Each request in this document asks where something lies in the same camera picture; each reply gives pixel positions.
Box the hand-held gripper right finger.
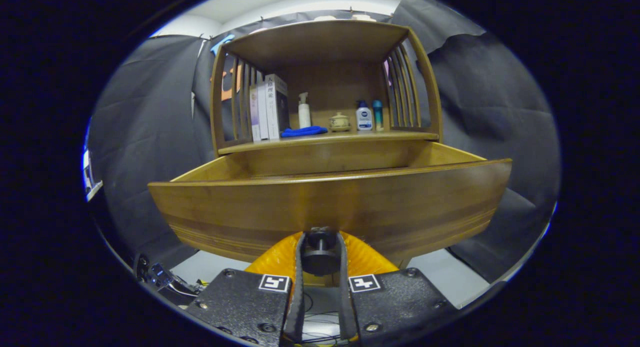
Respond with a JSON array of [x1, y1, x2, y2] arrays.
[[336, 231, 458, 347]]

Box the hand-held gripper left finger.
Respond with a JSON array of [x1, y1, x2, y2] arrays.
[[185, 231, 307, 347]]

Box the wooden drawer with black knob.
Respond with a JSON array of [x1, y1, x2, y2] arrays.
[[148, 141, 513, 278]]

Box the wooden countertop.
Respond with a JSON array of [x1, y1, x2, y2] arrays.
[[218, 130, 440, 155]]

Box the wooden cabinet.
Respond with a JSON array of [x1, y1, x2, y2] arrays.
[[210, 19, 443, 178]]

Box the black electronic device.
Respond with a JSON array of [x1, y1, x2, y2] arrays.
[[135, 253, 203, 300]]

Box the blue folded cloth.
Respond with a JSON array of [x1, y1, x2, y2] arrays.
[[280, 126, 329, 138]]

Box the white lotion bottle blue cap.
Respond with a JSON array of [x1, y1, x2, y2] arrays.
[[355, 100, 374, 132]]

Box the white pump bottle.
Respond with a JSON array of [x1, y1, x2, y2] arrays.
[[298, 92, 312, 129]]

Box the thin pale purple book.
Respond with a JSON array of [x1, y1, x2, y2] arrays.
[[249, 84, 262, 142]]

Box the thin white book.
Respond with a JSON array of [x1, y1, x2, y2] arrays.
[[256, 82, 270, 141]]

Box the thick book with portrait cover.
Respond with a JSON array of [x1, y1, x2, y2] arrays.
[[264, 73, 290, 140]]

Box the white and blue object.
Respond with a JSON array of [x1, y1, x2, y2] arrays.
[[81, 147, 104, 203]]

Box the black floor cables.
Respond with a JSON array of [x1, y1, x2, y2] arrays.
[[287, 292, 351, 347]]

